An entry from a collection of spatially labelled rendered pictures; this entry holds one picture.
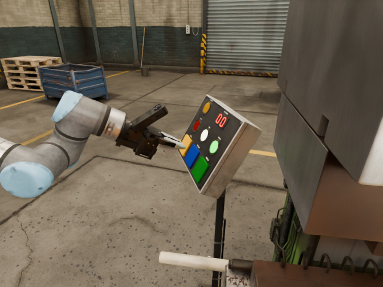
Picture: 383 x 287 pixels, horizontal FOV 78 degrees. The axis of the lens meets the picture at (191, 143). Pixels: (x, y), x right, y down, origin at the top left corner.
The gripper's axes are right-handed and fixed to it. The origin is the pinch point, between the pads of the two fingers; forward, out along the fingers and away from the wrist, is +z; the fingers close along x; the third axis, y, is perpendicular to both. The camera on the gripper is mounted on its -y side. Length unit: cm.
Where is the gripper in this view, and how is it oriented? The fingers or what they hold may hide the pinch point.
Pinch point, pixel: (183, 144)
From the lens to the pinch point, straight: 77.1
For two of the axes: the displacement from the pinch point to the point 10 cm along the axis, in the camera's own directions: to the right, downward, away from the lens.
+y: -4.8, 8.4, 2.5
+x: 2.9, 4.2, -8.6
